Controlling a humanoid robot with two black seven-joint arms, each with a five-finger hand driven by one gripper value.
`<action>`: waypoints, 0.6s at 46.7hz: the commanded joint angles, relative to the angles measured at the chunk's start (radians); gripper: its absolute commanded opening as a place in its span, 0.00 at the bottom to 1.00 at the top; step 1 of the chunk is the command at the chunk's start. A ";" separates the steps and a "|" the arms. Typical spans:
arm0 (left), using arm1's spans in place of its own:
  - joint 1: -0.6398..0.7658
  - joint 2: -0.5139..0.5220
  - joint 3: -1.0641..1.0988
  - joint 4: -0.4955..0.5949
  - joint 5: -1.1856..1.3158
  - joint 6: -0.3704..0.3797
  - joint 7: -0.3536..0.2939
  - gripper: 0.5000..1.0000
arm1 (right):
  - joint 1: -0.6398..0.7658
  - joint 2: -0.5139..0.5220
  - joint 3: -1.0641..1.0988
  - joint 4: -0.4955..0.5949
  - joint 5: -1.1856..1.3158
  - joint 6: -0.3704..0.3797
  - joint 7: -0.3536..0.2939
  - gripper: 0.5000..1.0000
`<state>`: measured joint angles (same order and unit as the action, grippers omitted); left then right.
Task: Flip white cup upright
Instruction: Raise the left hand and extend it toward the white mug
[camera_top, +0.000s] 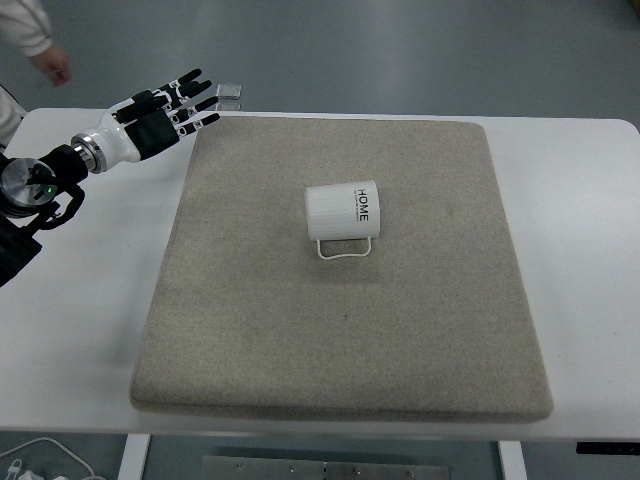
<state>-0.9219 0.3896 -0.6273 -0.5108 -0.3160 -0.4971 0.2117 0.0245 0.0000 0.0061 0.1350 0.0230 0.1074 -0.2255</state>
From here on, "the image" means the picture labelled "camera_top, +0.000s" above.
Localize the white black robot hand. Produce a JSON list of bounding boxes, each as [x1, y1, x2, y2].
[[71, 69, 220, 174]]

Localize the person's bare hand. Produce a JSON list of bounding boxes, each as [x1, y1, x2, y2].
[[30, 44, 71, 87]]

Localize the white HOME cup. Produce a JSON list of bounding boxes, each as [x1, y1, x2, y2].
[[304, 180, 381, 261]]

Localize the white sleeve forearm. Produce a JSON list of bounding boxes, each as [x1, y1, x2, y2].
[[1, 0, 54, 57]]

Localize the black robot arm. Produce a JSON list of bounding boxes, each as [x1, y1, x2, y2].
[[1, 145, 95, 285]]

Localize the metal floor plate lower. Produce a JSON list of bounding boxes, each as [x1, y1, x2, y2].
[[215, 102, 241, 112]]

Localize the metal floor plate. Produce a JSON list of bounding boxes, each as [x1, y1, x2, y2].
[[216, 83, 242, 100], [215, 102, 241, 112]]

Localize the metal floor plate upper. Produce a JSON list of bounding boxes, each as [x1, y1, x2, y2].
[[216, 83, 242, 100]]

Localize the beige felt mat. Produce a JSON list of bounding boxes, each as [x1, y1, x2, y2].
[[130, 116, 553, 423]]

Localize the white table leg left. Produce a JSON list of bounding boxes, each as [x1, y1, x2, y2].
[[116, 434, 151, 480]]

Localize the white table leg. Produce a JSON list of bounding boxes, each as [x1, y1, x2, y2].
[[116, 434, 151, 480], [498, 441, 528, 480]]

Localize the white table leg right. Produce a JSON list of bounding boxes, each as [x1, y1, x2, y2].
[[498, 441, 528, 480]]

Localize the black table control panel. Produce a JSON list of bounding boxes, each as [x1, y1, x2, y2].
[[576, 442, 640, 456]]

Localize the white cable on floor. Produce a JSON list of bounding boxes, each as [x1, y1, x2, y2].
[[0, 436, 101, 480]]

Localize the grey metal base plate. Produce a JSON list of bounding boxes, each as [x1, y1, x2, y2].
[[200, 456, 451, 480]]

